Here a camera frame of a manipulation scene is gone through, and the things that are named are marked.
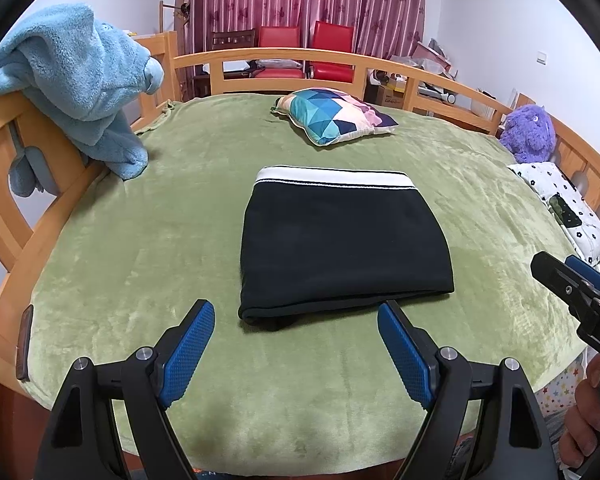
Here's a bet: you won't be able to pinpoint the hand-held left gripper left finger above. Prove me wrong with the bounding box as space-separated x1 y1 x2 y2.
32 299 217 480

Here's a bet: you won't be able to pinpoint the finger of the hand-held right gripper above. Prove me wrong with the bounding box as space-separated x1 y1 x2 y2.
565 255 600 293
530 251 594 318

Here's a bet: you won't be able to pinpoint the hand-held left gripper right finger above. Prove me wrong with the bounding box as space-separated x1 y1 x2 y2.
376 300 558 480

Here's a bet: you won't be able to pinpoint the black pants with white waistband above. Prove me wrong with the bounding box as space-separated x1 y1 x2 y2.
237 165 456 333

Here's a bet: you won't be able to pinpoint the person's right hand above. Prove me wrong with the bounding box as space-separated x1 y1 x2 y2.
559 357 600 468

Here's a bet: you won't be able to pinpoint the star print sheet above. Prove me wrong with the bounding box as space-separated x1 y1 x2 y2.
532 360 593 416

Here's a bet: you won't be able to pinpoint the white floral pillow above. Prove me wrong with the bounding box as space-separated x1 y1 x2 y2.
507 161 600 263

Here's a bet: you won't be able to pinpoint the green fleece blanket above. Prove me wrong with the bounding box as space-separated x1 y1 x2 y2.
17 90 588 476

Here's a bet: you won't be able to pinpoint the purple plush toy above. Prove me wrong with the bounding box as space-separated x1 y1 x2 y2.
499 104 556 165

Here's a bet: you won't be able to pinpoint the cardboard box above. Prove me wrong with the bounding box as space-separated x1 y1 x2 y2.
377 82 406 109

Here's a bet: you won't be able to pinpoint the geometric patterned pillow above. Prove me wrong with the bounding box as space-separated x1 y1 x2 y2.
271 87 400 147

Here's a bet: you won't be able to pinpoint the light blue plush blanket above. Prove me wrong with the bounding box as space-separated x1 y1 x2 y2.
0 4 166 181

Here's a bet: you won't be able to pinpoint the dark wooden chair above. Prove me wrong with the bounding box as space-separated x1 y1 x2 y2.
192 30 257 98

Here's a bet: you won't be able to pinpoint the red chair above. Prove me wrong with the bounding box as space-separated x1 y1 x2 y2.
252 25 306 81
307 21 356 83

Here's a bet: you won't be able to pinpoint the wooden coat rack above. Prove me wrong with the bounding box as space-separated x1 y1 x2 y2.
159 0 191 36

